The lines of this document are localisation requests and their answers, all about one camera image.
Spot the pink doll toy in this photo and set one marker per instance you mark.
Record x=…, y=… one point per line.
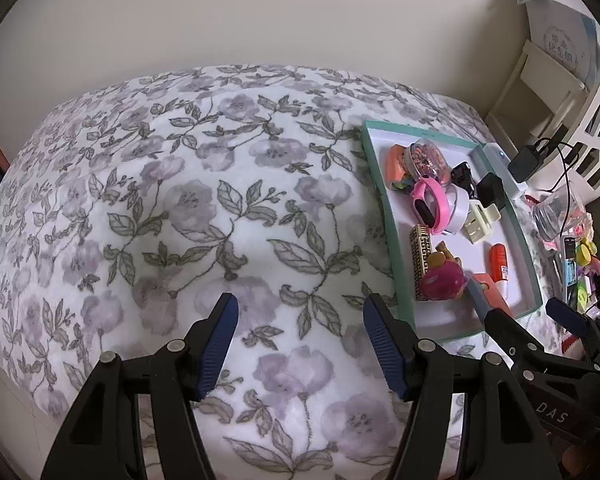
x=445, y=280

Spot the clear glass jar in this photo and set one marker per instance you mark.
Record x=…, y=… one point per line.
x=555, y=215

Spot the small black object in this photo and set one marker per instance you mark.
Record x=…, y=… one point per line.
x=460, y=175

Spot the person's right hand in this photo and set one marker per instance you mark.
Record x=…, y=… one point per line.
x=575, y=455

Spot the pink wrist watch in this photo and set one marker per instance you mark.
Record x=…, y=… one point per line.
x=432, y=187

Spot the cream hair claw clip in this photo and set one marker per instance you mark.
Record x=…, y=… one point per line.
x=480, y=225

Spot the lime green item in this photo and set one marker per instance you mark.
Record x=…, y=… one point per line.
x=584, y=292

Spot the orange and blue toy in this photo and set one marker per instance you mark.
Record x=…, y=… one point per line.
x=495, y=292
x=395, y=165

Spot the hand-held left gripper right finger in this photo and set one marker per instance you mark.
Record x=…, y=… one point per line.
x=385, y=345

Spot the black wall charger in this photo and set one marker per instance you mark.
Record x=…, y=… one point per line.
x=525, y=165

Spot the white power strip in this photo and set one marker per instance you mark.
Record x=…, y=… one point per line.
x=515, y=187

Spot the white round band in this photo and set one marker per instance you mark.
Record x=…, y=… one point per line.
x=461, y=210

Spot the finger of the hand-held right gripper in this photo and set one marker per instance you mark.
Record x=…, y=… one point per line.
x=567, y=317
x=505, y=332

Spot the black plug adapter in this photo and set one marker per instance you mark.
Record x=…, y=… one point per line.
x=490, y=190

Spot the yellow round container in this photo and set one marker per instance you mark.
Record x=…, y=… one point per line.
x=586, y=254

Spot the red crochet mat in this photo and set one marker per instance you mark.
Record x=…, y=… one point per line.
x=570, y=347

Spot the teal shallow tray box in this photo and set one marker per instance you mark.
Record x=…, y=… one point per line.
x=467, y=255

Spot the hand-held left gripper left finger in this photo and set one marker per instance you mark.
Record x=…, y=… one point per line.
x=220, y=345

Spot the orange glue bottle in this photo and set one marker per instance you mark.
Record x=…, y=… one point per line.
x=497, y=260

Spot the white wooden shelf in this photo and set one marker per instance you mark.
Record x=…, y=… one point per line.
x=535, y=70

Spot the gold black patterned box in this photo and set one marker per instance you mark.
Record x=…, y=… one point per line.
x=422, y=255

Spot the light blue printed box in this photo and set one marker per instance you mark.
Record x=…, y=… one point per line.
x=565, y=35

